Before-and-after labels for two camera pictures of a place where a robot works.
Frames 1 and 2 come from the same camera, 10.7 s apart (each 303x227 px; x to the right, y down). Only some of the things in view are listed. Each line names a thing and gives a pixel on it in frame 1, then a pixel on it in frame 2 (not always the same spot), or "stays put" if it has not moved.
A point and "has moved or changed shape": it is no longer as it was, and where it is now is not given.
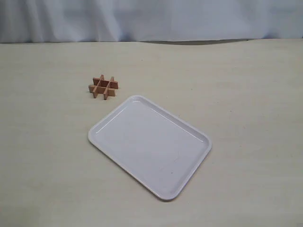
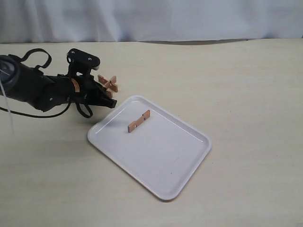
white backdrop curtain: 127,21 stays put
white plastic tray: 160,152 stays put
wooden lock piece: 107,91 has moved or changed shape
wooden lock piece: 97,81 → 109,92
